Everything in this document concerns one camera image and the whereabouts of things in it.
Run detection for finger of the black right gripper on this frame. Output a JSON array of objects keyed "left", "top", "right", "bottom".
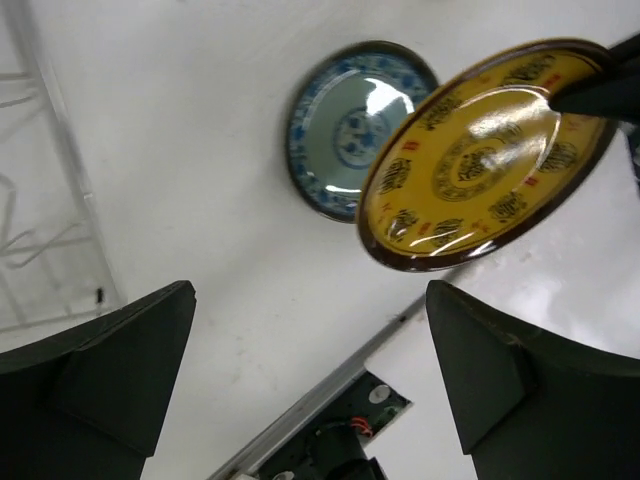
[{"left": 549, "top": 33, "right": 639, "bottom": 123}]

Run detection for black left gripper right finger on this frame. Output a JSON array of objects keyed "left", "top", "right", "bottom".
[{"left": 426, "top": 280, "right": 639, "bottom": 479}]

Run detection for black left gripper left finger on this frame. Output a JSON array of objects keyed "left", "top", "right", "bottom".
[{"left": 1, "top": 280, "right": 195, "bottom": 479}]

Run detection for yellow patterned plate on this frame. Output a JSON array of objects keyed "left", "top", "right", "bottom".
[{"left": 356, "top": 38, "right": 616, "bottom": 272}]

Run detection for blue patterned plate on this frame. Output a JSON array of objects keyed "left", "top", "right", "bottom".
[{"left": 284, "top": 40, "right": 438, "bottom": 223}]

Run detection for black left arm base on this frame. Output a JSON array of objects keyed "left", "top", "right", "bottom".
[{"left": 251, "top": 371, "right": 413, "bottom": 480}]

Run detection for clear wire dish rack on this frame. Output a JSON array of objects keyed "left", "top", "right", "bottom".
[{"left": 1, "top": 1, "right": 126, "bottom": 335}]

